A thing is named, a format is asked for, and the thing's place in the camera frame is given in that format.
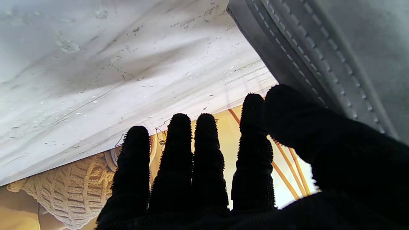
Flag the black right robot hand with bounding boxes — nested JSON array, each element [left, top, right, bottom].
[[96, 84, 409, 230]]

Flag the grey suede zip pouch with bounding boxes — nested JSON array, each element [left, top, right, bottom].
[[226, 0, 409, 142]]

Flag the floor lamp with wooden legs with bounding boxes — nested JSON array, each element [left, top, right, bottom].
[[228, 108, 313, 201]]

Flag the cream knitted cushion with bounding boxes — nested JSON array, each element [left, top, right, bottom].
[[6, 152, 123, 230]]

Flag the plain tan cushion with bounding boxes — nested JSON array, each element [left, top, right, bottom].
[[0, 185, 41, 230]]

